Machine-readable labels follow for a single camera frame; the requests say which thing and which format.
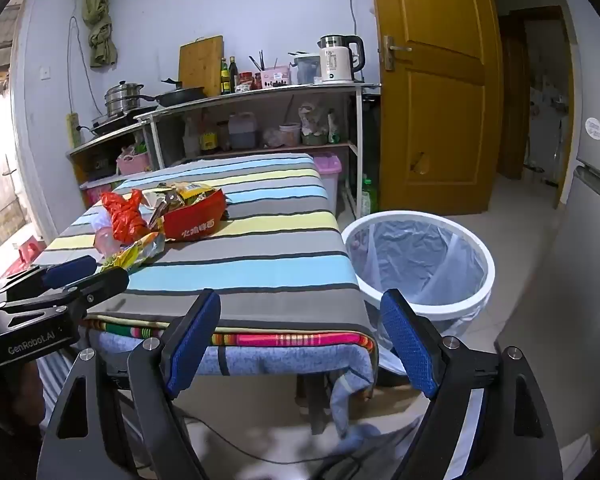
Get table leg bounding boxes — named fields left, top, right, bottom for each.
left=295, top=372, right=329, bottom=434

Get clear plastic bin liner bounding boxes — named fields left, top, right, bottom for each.
left=347, top=217, right=487, bottom=361

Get dark oil jug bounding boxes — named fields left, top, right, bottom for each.
left=228, top=111, right=259, bottom=150

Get striped table cloth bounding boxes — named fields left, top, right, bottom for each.
left=32, top=152, right=378, bottom=348

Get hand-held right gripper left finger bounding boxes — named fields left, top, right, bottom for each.
left=37, top=288, right=222, bottom=480

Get yellow-green wrapper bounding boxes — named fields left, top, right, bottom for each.
left=101, top=232, right=167, bottom=272

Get silver refrigerator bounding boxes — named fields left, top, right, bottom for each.
left=494, top=0, right=600, bottom=480

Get pink chopstick holder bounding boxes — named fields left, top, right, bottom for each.
left=260, top=67, right=292, bottom=89

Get rainbow striped blanket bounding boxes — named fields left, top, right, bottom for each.
left=87, top=317, right=376, bottom=350

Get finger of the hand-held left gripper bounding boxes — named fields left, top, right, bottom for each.
left=0, top=267, right=130, bottom=321
left=0, top=255, right=97, bottom=306

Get power strip wall cable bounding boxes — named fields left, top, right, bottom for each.
left=68, top=16, right=107, bottom=117

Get metal door handle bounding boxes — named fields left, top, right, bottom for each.
left=383, top=35, right=414, bottom=72

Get orange-red plastic bag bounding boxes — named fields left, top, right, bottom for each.
left=99, top=189, right=152, bottom=244

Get white shelf unit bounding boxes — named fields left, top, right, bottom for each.
left=69, top=82, right=382, bottom=222

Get black frying pan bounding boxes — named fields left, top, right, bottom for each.
left=155, top=78, right=207, bottom=109

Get small white bucket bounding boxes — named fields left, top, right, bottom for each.
left=278, top=122, right=302, bottom=147

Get steel steamer pot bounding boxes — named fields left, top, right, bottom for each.
left=104, top=80, right=145, bottom=117

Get white round trash bin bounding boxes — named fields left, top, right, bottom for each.
left=340, top=210, right=496, bottom=322

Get pink lid storage box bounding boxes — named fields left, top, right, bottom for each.
left=312, top=154, right=342, bottom=216

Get white electric kettle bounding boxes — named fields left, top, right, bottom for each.
left=319, top=34, right=365, bottom=85

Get green hanging cloth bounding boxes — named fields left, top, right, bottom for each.
left=82, top=0, right=119, bottom=69

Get yellow label bottle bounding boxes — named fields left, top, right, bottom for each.
left=200, top=112, right=219, bottom=155

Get wooden cutting board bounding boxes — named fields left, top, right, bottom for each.
left=178, top=35, right=225, bottom=97

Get white plastic bottle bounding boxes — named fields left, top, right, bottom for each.
left=183, top=117, right=201, bottom=157

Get clear water filter pitcher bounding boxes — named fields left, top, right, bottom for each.
left=288, top=51, right=322, bottom=85

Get green plastic bottle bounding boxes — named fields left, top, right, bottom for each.
left=361, top=175, right=380, bottom=214

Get blue-grey blanket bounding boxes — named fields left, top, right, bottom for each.
left=87, top=330, right=381, bottom=438

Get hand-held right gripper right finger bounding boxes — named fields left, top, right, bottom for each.
left=380, top=288, right=566, bottom=480

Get wooden door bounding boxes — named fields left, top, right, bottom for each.
left=369, top=0, right=499, bottom=217

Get red snack bag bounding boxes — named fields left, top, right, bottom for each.
left=157, top=189, right=228, bottom=242

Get black induction cooker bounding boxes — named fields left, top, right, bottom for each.
left=90, top=109, right=147, bottom=137

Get dark chopsticks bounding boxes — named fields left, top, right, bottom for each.
left=249, top=50, right=280, bottom=72

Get red plastic stool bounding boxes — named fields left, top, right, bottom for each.
left=14, top=239, right=44, bottom=267

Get crumpled plastic bags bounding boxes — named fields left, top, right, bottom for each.
left=300, top=102, right=342, bottom=146

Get pink plastic basket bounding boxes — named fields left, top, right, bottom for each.
left=117, top=152, right=154, bottom=177

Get clear plastic cup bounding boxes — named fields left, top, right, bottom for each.
left=93, top=212, right=120, bottom=257

